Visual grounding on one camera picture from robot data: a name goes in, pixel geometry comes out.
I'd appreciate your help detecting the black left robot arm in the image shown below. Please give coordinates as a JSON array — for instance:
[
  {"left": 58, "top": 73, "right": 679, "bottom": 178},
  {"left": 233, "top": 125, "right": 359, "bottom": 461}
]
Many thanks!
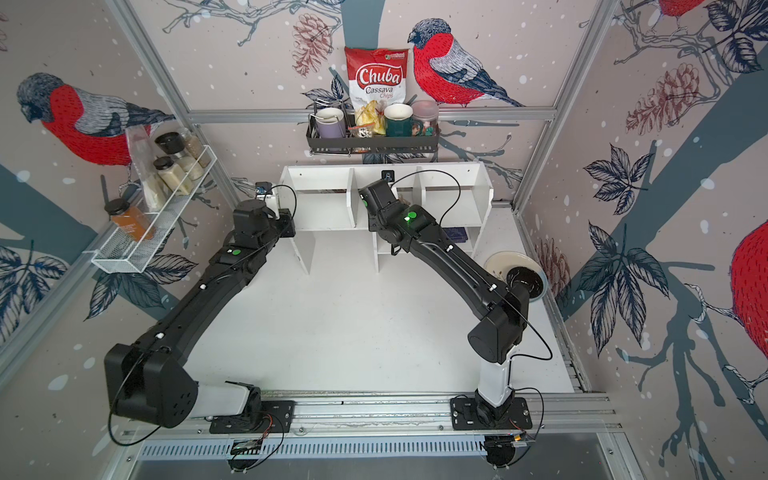
[{"left": 104, "top": 199, "right": 295, "bottom": 428}]

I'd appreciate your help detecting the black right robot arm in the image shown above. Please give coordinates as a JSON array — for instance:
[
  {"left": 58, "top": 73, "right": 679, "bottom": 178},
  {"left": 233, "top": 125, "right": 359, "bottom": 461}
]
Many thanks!
[{"left": 359, "top": 179, "right": 546, "bottom": 408}]

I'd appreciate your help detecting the white wooden bookshelf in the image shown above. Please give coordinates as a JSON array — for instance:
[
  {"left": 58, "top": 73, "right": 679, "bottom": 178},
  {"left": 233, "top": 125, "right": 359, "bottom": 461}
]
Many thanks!
[{"left": 277, "top": 162, "right": 494, "bottom": 273}]

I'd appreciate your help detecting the small candy packet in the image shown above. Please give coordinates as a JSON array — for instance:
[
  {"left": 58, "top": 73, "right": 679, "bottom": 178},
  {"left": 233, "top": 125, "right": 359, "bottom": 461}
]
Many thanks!
[{"left": 348, "top": 123, "right": 375, "bottom": 139}]

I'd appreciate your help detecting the green mug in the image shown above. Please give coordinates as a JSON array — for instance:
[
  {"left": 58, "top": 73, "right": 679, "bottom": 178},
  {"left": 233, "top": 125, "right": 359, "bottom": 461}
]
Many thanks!
[{"left": 384, "top": 103, "right": 413, "bottom": 137}]

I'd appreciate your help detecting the dark blue book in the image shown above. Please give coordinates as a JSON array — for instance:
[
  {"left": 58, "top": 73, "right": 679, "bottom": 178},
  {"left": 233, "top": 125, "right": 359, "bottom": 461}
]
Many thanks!
[{"left": 444, "top": 227, "right": 469, "bottom": 244}]

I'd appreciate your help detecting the purple mug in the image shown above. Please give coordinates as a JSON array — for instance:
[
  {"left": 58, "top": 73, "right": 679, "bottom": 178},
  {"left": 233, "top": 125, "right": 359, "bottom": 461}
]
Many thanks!
[{"left": 313, "top": 107, "right": 347, "bottom": 139}]

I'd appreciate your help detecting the pink lidded clear jar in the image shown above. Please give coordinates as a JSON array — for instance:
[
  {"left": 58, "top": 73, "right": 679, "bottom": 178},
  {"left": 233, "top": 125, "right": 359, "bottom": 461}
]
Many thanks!
[{"left": 411, "top": 100, "right": 439, "bottom": 136}]

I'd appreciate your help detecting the red Chuba chips bag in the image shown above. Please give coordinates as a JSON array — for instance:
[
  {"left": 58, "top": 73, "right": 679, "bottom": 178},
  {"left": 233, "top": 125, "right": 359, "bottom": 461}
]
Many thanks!
[{"left": 345, "top": 47, "right": 409, "bottom": 135}]

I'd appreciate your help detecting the white floral plate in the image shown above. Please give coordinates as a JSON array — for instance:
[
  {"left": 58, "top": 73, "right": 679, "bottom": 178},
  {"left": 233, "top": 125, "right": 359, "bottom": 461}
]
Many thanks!
[{"left": 484, "top": 251, "right": 549, "bottom": 299}]

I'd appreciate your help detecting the black small bowl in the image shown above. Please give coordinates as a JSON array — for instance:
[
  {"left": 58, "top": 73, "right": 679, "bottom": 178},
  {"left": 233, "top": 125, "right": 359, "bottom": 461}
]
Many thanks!
[{"left": 506, "top": 266, "right": 546, "bottom": 302}]

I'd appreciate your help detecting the black lid spice jar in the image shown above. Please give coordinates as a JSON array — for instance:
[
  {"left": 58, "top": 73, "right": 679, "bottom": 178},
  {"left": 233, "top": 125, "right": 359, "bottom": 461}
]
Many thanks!
[
  {"left": 153, "top": 156, "right": 193, "bottom": 196},
  {"left": 154, "top": 132, "right": 204, "bottom": 181}
]

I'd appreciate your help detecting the clear plastic bag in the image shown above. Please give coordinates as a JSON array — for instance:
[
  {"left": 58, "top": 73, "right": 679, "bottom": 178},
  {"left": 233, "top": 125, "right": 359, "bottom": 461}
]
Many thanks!
[{"left": 125, "top": 126, "right": 170, "bottom": 213}]

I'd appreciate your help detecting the orange spice jar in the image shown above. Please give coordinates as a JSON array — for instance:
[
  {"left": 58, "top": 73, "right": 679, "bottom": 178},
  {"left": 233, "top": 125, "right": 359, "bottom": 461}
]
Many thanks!
[{"left": 104, "top": 198, "right": 155, "bottom": 242}]

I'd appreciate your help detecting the black wall shelf tray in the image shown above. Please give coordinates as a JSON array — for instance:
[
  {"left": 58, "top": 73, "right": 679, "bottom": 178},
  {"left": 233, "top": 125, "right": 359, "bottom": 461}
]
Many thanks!
[{"left": 306, "top": 115, "right": 441, "bottom": 154}]

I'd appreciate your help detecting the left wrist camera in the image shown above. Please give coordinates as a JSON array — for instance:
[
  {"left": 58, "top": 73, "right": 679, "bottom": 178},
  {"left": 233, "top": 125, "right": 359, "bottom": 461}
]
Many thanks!
[{"left": 254, "top": 181, "right": 273, "bottom": 199}]

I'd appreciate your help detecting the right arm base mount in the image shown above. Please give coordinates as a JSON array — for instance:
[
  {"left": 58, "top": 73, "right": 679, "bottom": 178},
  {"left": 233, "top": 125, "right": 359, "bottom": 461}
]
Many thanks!
[{"left": 449, "top": 395, "right": 533, "bottom": 431}]

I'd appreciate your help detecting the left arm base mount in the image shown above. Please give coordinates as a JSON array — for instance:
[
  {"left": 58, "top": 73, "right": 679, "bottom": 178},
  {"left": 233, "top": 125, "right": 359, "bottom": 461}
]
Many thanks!
[{"left": 209, "top": 400, "right": 296, "bottom": 435}]

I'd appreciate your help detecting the white wire wall rack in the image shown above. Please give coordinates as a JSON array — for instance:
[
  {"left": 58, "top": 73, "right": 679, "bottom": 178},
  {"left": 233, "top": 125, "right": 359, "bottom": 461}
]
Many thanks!
[{"left": 90, "top": 145, "right": 218, "bottom": 274}]

